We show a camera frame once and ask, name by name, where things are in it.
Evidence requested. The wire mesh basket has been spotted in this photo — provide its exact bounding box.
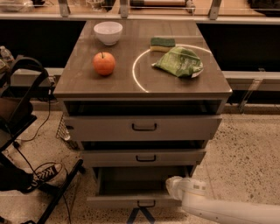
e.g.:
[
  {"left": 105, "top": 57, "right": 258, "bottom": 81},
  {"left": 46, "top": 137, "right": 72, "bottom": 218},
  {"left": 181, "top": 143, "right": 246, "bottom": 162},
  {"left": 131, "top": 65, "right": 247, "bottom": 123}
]
[{"left": 56, "top": 115, "right": 79, "bottom": 151}]

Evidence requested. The black white sneaker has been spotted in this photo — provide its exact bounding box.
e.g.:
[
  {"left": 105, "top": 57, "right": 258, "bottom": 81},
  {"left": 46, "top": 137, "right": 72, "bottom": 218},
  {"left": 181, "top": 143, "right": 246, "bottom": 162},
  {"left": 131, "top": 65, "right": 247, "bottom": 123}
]
[{"left": 21, "top": 163, "right": 64, "bottom": 193}]

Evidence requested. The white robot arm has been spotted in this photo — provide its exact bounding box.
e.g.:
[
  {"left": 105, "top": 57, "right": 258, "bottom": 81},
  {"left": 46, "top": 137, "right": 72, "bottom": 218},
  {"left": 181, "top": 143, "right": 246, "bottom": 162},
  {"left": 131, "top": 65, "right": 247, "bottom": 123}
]
[{"left": 165, "top": 176, "right": 280, "bottom": 224}]

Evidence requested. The black floor cable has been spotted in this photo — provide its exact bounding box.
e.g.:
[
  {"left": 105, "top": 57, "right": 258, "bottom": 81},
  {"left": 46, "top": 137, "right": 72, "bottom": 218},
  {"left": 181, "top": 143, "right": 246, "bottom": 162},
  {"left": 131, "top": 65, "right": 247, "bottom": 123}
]
[{"left": 11, "top": 87, "right": 73, "bottom": 224}]

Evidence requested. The grey drawer cabinet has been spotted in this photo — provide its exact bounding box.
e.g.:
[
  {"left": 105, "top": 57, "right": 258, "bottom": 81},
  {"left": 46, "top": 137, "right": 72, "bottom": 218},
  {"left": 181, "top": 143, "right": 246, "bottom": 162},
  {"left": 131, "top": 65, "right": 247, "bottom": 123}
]
[{"left": 52, "top": 18, "right": 234, "bottom": 188}]

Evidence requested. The white bowl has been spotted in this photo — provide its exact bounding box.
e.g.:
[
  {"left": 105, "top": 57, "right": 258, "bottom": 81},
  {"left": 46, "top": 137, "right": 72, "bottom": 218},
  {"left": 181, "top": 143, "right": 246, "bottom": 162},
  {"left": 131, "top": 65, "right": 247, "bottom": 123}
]
[{"left": 94, "top": 21, "right": 123, "bottom": 46}]

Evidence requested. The red apple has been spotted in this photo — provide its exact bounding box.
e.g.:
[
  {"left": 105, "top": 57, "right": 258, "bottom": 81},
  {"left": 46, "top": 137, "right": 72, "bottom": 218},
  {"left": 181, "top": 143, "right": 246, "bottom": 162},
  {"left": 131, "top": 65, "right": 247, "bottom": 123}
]
[{"left": 93, "top": 52, "right": 116, "bottom": 76}]

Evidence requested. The grey drawer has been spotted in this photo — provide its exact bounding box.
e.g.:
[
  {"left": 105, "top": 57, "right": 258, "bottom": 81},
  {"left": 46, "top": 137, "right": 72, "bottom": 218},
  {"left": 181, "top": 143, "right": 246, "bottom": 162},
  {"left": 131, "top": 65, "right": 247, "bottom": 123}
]
[
  {"left": 81, "top": 149, "right": 206, "bottom": 167},
  {"left": 65, "top": 115, "right": 221, "bottom": 141},
  {"left": 87, "top": 165, "right": 193, "bottom": 208}
]

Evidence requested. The green yellow sponge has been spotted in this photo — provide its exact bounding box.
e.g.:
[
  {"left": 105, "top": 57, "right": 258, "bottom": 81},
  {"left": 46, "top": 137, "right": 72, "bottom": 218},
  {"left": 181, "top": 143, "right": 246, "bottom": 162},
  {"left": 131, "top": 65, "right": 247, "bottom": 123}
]
[{"left": 150, "top": 38, "right": 176, "bottom": 52}]

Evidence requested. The green chip bag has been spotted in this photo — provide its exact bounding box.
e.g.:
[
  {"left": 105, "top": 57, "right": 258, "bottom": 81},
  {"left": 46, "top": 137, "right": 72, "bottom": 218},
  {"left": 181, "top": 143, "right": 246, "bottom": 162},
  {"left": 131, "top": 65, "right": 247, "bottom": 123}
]
[{"left": 152, "top": 46, "right": 204, "bottom": 78}]

